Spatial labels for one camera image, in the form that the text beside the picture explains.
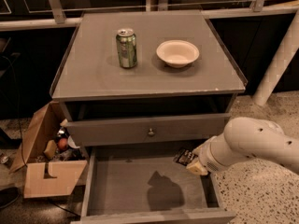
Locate black rxbar chocolate wrapper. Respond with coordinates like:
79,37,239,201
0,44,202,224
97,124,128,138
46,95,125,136
173,148,197,166

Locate grey top drawer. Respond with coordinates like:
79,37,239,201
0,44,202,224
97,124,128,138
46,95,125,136
65,113,230,147

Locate brown cardboard box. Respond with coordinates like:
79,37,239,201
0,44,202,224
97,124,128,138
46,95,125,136
9,102,88,199

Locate green soda can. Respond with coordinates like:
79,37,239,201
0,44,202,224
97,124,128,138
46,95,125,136
116,28,137,68

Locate grey drawer cabinet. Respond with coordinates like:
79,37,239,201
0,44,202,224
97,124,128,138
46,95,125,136
50,10,249,224

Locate round metal drawer knob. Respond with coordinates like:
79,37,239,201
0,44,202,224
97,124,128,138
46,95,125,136
148,128,156,137

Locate white diagonal support pole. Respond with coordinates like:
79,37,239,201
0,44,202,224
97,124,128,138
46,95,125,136
252,11,299,106

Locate yellow sponge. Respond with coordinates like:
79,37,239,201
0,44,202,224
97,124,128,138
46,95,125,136
43,140,57,160

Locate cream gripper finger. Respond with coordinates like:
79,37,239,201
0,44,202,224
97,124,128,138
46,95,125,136
192,143,207,155
186,160,208,175

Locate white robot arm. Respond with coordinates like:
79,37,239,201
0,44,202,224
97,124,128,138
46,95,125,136
187,117,299,175

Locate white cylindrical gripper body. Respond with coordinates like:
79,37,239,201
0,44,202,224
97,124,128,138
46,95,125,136
199,135,229,172

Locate grey open middle drawer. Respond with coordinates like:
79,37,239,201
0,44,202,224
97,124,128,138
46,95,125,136
71,141,235,224

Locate metal railing frame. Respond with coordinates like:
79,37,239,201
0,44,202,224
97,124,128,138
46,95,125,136
0,0,298,30

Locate orange round fruit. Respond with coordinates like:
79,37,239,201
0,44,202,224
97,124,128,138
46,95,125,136
57,138,68,151

